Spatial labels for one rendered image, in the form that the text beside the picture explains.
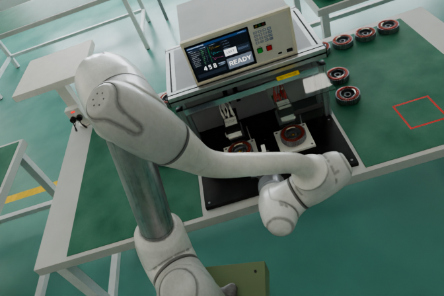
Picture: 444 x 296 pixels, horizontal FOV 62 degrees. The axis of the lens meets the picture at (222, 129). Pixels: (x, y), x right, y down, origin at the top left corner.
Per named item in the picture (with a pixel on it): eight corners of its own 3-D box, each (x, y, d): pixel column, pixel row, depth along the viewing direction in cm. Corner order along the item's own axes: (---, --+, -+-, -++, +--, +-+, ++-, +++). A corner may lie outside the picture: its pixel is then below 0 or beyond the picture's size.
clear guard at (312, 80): (342, 110, 136) (341, 97, 132) (279, 129, 138) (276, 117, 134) (314, 64, 160) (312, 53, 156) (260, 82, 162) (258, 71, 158)
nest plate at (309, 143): (316, 146, 158) (315, 144, 157) (282, 156, 159) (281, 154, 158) (305, 124, 169) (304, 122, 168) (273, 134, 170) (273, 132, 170)
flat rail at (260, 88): (322, 71, 154) (322, 65, 152) (182, 117, 159) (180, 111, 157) (321, 70, 155) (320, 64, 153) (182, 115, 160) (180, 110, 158)
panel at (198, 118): (320, 93, 181) (313, 41, 162) (193, 134, 187) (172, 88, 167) (320, 92, 182) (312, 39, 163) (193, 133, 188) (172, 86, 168)
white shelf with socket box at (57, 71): (126, 139, 203) (82, 73, 174) (64, 159, 207) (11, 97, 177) (129, 102, 230) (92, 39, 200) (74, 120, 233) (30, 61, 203)
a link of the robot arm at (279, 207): (270, 213, 117) (304, 191, 114) (277, 249, 103) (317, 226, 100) (249, 191, 113) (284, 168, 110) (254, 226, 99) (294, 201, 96)
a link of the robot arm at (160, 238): (159, 303, 114) (134, 252, 129) (205, 275, 120) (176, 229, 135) (73, 91, 67) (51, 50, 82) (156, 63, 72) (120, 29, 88)
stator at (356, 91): (341, 109, 172) (340, 103, 170) (332, 95, 181) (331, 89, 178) (364, 101, 172) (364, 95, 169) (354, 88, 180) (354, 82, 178)
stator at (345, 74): (322, 77, 193) (322, 71, 190) (341, 69, 193) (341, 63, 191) (333, 88, 184) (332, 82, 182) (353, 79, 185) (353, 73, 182)
